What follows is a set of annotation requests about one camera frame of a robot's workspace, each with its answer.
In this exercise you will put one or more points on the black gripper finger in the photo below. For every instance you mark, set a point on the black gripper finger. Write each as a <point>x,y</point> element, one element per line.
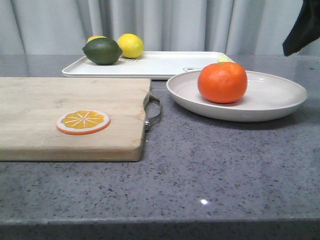
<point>305,30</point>

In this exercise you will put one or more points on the beige round plate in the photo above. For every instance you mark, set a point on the beige round plate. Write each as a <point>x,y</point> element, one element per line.
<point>268,97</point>

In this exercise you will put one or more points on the orange mandarin fruit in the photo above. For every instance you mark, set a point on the orange mandarin fruit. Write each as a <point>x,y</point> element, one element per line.
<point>223,82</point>

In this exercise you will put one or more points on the white rectangular tray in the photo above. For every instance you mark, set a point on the white rectangular tray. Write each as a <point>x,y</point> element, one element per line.
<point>155,65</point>

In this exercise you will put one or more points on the yellow plastic fork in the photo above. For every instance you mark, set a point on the yellow plastic fork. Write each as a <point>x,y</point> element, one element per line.
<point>224,58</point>

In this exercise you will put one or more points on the yellow lemon front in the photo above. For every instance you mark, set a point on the yellow lemon front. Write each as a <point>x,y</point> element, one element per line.
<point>132,46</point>

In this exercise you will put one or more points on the yellow lemon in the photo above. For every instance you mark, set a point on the yellow lemon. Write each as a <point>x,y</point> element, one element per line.
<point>132,46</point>
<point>95,37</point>

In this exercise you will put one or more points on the green lime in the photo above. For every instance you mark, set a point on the green lime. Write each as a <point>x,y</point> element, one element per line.
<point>102,51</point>

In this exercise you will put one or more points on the yellow lemon back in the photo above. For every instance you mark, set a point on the yellow lemon back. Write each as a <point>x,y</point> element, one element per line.
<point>95,37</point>

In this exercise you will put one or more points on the toy orange slice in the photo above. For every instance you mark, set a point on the toy orange slice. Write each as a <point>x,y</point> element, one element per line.
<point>83,122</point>

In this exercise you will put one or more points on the grey curtain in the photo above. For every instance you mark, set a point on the grey curtain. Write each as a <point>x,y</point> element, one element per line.
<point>62,27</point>

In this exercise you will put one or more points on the wooden cutting board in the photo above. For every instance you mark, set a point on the wooden cutting board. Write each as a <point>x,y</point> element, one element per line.
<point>30,107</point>

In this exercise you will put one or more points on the metal cutting board handle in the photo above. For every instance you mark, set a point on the metal cutting board handle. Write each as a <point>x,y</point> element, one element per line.
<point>152,110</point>

